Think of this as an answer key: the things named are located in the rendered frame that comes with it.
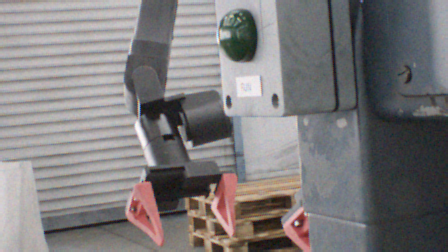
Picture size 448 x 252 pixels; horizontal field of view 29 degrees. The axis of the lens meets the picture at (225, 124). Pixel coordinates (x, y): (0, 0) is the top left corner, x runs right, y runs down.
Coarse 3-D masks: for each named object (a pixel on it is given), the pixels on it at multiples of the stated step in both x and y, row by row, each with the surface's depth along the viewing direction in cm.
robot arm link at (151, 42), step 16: (144, 0) 128; (160, 0) 128; (176, 0) 129; (144, 16) 127; (160, 16) 127; (144, 32) 125; (160, 32) 126; (144, 48) 124; (160, 48) 124; (128, 64) 122; (144, 64) 123; (160, 64) 123; (128, 80) 121; (160, 80) 122; (128, 96) 122
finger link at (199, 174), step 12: (192, 168) 115; (204, 168) 115; (216, 168) 116; (180, 180) 115; (192, 180) 114; (204, 180) 115; (216, 180) 116; (228, 180) 115; (216, 192) 117; (228, 192) 114; (216, 204) 118; (228, 204) 114; (216, 216) 118; (228, 216) 114; (228, 228) 114
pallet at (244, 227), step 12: (240, 204) 678; (192, 216) 666; (204, 216) 646; (264, 216) 610; (276, 216) 614; (192, 228) 667; (216, 228) 632; (240, 228) 603; (252, 228) 607; (240, 240) 602
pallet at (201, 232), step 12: (204, 228) 668; (264, 228) 649; (276, 228) 640; (192, 240) 670; (204, 240) 645; (216, 240) 623; (228, 240) 608; (252, 240) 609; (264, 240) 661; (276, 240) 655; (288, 240) 657
